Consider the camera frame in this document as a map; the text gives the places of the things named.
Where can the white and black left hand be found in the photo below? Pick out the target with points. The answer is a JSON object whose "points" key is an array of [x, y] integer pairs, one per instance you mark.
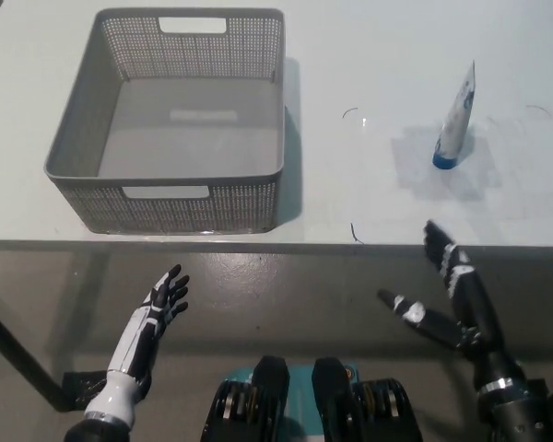
{"points": [[136, 331]]}

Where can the black right hand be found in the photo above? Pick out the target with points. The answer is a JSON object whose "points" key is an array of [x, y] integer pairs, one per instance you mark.
{"points": [[477, 313]]}

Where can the white shampoo tube blue cap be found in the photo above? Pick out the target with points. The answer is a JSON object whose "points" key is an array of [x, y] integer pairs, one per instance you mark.
{"points": [[456, 119]]}

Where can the black floor foot plate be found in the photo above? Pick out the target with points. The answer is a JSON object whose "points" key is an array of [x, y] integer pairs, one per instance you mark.
{"points": [[541, 389], [80, 387]]}

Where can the black table leg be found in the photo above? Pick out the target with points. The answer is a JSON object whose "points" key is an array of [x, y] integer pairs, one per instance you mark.
{"points": [[23, 354]]}

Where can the grey perforated plastic basket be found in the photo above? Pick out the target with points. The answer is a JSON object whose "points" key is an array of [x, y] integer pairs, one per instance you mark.
{"points": [[180, 207]]}

